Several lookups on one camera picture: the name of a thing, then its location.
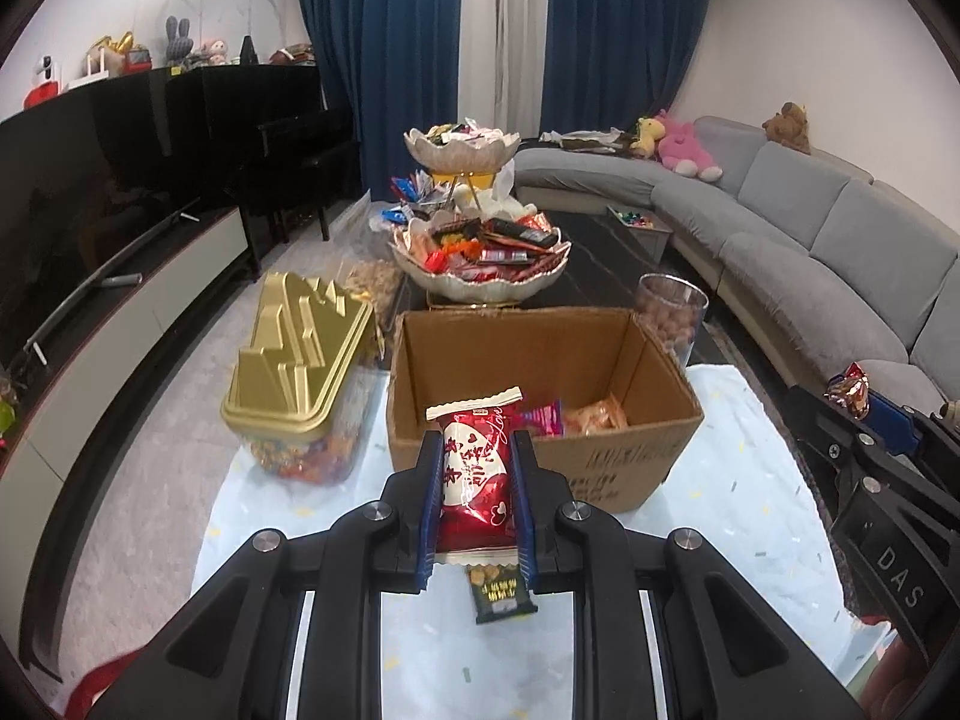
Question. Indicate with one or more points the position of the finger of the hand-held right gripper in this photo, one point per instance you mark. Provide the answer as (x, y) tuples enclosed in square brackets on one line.
[(825, 427), (892, 420)]

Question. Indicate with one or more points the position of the red and white toy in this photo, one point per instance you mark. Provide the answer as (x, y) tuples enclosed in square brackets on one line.
[(41, 82)]

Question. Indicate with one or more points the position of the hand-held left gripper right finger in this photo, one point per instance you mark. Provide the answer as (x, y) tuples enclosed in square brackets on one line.
[(525, 510)]

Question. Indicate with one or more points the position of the grey curved sofa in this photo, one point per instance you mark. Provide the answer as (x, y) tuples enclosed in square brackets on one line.
[(810, 240)]

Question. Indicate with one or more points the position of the brown cardboard box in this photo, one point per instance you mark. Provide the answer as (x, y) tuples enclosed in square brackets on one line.
[(600, 465)]

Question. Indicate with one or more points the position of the pile of assorted snacks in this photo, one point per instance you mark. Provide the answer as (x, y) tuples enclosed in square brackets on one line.
[(487, 240)]

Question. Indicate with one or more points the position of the clear yellow cracker packet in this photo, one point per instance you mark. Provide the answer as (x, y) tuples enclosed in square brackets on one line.
[(592, 416)]

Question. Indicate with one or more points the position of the black metronome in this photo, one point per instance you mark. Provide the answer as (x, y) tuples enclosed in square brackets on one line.
[(248, 51)]

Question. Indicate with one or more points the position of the clear bag of nuts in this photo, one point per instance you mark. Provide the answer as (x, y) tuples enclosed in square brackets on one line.
[(371, 281)]

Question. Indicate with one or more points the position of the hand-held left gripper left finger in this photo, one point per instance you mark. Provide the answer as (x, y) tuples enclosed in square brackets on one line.
[(429, 510)]

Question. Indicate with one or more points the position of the black curved television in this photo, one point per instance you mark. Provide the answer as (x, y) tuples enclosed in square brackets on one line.
[(90, 187)]

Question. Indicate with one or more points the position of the white sheer curtain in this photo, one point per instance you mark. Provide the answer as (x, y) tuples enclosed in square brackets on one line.
[(506, 30)]

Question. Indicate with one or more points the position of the red snack packet white heart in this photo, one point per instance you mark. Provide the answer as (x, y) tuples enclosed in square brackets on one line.
[(476, 480)]

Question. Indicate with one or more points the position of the yellow plush toy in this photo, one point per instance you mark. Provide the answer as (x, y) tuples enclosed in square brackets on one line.
[(645, 136)]

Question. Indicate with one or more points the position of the red and gold candy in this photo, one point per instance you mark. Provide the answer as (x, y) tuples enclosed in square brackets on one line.
[(846, 390)]

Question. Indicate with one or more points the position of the colourful striped round mat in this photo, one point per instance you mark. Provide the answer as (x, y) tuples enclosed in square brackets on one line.
[(892, 682)]

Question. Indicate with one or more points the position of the patterned cloth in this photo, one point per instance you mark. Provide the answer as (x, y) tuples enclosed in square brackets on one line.
[(589, 141)]

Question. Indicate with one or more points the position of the tiered white bowl stand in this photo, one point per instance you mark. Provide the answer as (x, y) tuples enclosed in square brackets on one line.
[(480, 285)]

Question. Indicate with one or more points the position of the dark green snack packet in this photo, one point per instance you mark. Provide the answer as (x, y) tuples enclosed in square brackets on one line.
[(499, 596)]

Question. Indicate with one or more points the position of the pink plush toy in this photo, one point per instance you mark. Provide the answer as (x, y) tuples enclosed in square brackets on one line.
[(686, 146)]

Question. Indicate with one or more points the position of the small grey tray of candies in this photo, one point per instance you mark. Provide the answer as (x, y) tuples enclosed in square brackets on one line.
[(652, 232)]

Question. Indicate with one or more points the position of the blue curtain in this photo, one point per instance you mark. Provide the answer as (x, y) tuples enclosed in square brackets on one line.
[(375, 52), (630, 30)]

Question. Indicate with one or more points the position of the pink snack packet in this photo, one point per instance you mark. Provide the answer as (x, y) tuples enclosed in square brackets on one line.
[(544, 420)]

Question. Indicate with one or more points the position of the brown teddy bear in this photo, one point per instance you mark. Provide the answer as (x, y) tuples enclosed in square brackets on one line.
[(787, 127)]

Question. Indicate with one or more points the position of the pink doll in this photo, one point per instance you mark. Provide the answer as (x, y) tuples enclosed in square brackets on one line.
[(215, 52)]

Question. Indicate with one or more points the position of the gold-lidded clear candy jar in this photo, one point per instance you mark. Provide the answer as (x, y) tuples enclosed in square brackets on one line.
[(300, 352)]

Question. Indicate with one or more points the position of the glass jar of nuts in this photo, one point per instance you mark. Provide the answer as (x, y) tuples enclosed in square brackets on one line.
[(671, 315)]

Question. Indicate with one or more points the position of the light blue confetti tablecloth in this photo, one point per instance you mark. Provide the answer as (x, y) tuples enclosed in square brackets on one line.
[(712, 540)]

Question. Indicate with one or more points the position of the grey rabbit plush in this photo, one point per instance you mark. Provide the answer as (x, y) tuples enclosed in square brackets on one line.
[(178, 41)]

